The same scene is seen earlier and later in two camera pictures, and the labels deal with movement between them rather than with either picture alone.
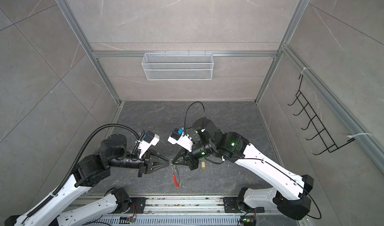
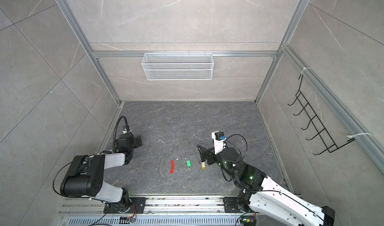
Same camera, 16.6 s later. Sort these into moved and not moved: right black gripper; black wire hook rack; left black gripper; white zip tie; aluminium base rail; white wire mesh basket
Moved: right black gripper; left black gripper
Not moved: white wire mesh basket; black wire hook rack; aluminium base rail; white zip tie
